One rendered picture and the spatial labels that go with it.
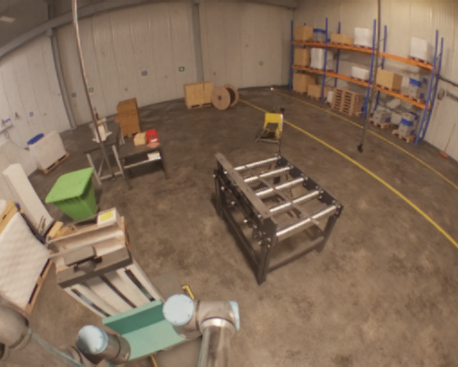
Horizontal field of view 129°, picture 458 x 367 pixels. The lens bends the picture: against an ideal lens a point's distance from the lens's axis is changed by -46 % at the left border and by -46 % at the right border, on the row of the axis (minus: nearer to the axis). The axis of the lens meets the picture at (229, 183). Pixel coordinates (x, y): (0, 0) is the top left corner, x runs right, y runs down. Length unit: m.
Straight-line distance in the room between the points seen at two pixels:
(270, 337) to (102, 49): 12.10
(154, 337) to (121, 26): 11.70
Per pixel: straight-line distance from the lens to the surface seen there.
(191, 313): 0.93
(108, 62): 11.65
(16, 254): 3.56
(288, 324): 2.48
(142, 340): 1.26
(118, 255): 0.80
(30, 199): 4.27
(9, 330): 0.66
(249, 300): 2.51
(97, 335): 1.08
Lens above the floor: 2.36
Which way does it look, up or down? 37 degrees down
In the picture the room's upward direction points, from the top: 3 degrees counter-clockwise
